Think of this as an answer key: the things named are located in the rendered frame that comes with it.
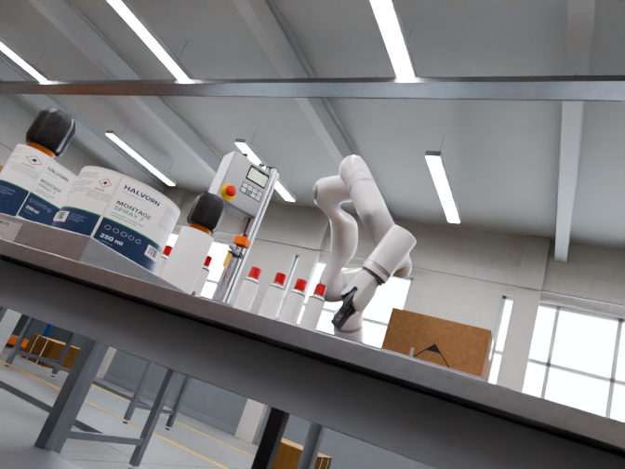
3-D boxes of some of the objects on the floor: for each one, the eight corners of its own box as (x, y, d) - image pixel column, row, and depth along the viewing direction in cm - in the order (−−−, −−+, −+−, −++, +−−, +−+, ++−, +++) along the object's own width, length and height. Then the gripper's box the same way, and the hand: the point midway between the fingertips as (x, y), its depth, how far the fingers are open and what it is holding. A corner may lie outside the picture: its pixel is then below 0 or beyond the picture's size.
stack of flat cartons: (252, 465, 506) (263, 434, 516) (272, 465, 552) (282, 436, 561) (308, 489, 480) (318, 456, 489) (324, 488, 525) (333, 458, 535)
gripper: (379, 272, 131) (339, 327, 128) (388, 289, 144) (351, 340, 141) (358, 258, 135) (317, 311, 132) (368, 275, 148) (331, 325, 145)
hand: (339, 320), depth 137 cm, fingers closed
